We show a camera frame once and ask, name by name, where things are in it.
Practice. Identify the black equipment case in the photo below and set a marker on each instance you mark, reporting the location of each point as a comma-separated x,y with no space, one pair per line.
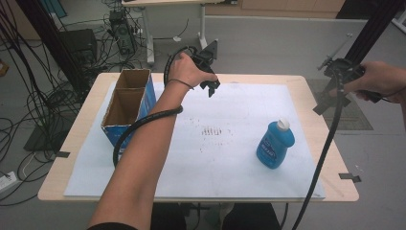
78,44

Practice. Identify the black computer tower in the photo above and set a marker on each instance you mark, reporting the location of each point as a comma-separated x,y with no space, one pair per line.
123,32

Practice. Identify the person's left hand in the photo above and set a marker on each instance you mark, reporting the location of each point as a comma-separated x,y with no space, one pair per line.
183,70

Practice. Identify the white power strip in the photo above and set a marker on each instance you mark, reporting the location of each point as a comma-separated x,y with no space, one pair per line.
7,182

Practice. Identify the person's right hand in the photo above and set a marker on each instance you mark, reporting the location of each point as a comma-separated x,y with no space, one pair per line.
379,78

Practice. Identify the person's leg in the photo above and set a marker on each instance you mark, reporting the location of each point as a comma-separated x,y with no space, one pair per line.
255,217
169,218

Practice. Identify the black metal stand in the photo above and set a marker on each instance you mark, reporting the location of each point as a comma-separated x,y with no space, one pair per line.
379,22

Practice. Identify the dark metal post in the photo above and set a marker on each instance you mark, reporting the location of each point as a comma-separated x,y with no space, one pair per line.
51,41

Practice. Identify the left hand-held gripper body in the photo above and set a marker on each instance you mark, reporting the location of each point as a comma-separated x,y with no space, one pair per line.
206,59

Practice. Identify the wooden cabinet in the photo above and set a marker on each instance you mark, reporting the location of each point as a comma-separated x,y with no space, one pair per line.
274,7

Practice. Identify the blue bottle with white cap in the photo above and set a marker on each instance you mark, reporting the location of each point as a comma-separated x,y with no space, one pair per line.
274,147

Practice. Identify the black tape strip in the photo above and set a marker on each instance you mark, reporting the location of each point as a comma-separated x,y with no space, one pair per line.
62,154
350,177

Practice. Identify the person's left leg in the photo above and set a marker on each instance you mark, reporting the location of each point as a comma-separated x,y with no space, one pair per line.
169,218

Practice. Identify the black left wrist band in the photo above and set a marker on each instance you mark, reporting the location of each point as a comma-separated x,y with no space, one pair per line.
182,82

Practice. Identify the white desk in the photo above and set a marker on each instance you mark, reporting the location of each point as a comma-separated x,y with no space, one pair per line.
148,32

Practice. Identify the black floor base plate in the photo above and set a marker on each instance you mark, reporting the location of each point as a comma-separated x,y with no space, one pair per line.
41,140

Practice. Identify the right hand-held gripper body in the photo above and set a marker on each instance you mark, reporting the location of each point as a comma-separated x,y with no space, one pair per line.
343,72

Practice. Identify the person's right leg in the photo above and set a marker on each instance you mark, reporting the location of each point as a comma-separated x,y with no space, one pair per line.
255,217

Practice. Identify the blue cardboard box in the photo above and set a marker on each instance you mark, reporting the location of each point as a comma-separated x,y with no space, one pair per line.
126,108

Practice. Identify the grey floor mat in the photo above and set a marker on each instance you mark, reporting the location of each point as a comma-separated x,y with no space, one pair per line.
357,118

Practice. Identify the white plug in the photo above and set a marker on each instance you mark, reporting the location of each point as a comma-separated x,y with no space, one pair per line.
176,38

